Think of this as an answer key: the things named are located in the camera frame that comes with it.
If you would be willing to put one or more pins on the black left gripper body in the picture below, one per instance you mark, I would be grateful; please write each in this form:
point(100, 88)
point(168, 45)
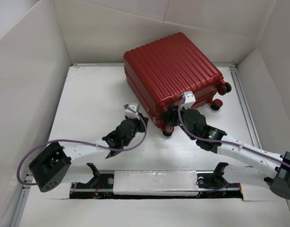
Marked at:
point(138, 127)

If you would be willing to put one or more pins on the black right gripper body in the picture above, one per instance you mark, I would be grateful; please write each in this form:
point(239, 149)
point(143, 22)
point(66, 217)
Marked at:
point(182, 111)

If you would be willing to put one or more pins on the red hard-shell suitcase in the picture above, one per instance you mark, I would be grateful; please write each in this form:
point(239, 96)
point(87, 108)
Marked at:
point(161, 71)

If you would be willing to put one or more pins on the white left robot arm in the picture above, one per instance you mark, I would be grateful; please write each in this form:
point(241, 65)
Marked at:
point(50, 167)

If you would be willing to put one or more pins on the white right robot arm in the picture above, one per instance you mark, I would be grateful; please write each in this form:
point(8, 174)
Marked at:
point(263, 168)

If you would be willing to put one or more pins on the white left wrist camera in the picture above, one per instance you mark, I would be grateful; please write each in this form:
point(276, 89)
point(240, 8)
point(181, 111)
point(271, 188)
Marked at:
point(131, 110)

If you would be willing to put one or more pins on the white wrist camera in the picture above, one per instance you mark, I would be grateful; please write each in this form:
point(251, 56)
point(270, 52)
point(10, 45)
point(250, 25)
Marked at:
point(189, 100)
point(131, 110)

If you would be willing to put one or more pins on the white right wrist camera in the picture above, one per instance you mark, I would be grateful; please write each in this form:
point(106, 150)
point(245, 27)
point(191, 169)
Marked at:
point(189, 100)

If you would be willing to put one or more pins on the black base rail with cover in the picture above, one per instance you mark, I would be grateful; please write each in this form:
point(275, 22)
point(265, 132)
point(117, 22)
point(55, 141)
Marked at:
point(154, 184)

